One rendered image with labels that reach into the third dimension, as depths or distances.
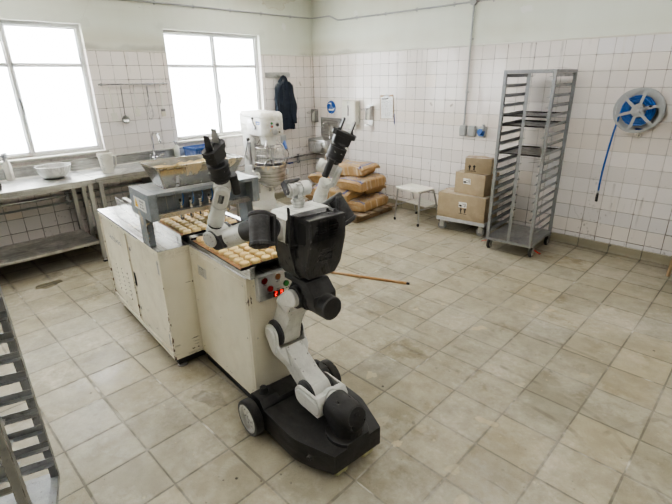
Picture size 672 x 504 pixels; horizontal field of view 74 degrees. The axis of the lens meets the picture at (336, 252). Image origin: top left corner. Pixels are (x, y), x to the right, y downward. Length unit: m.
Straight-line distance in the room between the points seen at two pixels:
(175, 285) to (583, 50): 4.40
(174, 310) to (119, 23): 3.86
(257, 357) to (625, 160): 4.12
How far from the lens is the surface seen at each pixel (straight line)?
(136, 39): 6.10
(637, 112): 5.15
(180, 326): 3.06
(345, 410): 2.20
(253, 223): 1.89
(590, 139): 5.41
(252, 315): 2.41
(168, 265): 2.88
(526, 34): 5.66
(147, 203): 2.76
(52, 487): 2.50
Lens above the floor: 1.77
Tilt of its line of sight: 21 degrees down
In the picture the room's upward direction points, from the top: 1 degrees counter-clockwise
